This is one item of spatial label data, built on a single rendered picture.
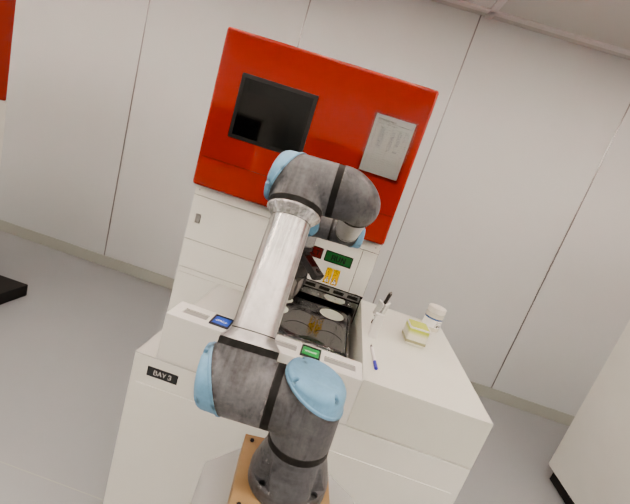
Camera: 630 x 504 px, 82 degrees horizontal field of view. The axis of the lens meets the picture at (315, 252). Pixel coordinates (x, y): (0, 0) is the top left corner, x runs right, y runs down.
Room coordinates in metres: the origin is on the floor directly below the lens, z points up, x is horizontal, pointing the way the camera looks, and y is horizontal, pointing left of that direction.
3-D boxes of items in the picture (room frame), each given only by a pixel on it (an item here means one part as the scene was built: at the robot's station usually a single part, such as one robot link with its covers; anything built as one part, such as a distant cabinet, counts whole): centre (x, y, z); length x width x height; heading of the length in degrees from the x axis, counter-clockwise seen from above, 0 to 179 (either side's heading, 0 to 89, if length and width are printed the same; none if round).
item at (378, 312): (1.16, -0.27, 1.03); 0.06 x 0.04 x 0.13; 178
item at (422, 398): (1.16, -0.41, 0.89); 0.62 x 0.35 x 0.14; 178
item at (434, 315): (1.40, -0.53, 1.01); 0.07 x 0.07 x 0.10
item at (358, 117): (1.82, 0.14, 1.52); 0.81 x 0.75 x 0.60; 88
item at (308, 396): (0.58, -0.07, 1.05); 0.13 x 0.12 x 0.14; 88
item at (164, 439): (1.17, -0.10, 0.41); 0.96 x 0.64 x 0.82; 88
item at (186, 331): (0.92, 0.05, 0.89); 0.55 x 0.09 x 0.14; 88
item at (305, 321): (1.28, -0.03, 0.90); 0.34 x 0.34 x 0.01; 88
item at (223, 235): (1.51, 0.15, 1.02); 0.81 x 0.03 x 0.40; 88
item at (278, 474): (0.58, -0.08, 0.93); 0.15 x 0.15 x 0.10
